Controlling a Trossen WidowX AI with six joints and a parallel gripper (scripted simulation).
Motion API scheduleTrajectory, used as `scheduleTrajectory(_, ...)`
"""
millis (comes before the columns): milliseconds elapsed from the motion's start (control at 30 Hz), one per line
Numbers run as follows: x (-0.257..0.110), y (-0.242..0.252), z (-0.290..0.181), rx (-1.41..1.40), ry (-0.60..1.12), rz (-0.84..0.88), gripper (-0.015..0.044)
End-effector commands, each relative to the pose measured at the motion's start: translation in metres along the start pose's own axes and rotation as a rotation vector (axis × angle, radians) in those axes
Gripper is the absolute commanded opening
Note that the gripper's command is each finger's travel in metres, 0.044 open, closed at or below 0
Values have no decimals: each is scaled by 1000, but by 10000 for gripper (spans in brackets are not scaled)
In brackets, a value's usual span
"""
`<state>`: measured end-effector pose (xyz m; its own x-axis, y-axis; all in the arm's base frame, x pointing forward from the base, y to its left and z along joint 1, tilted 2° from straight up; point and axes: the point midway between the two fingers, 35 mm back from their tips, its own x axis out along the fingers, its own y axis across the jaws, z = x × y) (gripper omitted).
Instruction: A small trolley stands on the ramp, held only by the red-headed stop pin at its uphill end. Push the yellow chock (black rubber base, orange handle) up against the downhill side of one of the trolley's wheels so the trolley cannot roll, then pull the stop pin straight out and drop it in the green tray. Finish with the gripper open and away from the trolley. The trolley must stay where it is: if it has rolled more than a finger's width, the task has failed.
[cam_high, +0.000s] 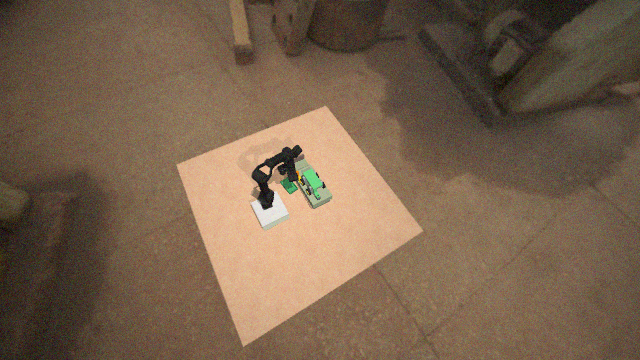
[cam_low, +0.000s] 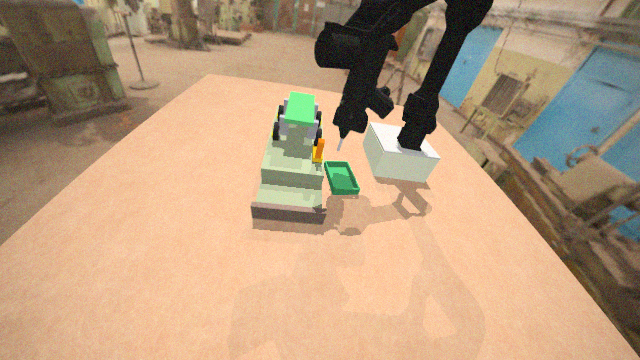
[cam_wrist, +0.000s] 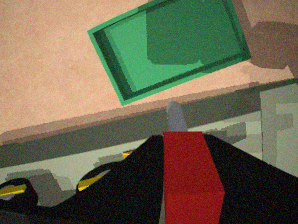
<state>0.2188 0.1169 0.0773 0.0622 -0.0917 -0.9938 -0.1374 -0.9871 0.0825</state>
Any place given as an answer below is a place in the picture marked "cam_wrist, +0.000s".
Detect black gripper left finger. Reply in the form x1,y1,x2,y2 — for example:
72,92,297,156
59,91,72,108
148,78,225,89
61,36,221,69
0,135,165,224

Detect red block with grey rod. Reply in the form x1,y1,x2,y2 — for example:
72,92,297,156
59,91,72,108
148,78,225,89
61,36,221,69
164,101,225,224

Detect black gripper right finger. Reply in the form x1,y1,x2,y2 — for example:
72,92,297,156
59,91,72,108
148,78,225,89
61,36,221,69
204,135,298,224

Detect green tray floor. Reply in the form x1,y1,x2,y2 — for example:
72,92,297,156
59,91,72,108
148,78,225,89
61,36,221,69
98,0,241,95

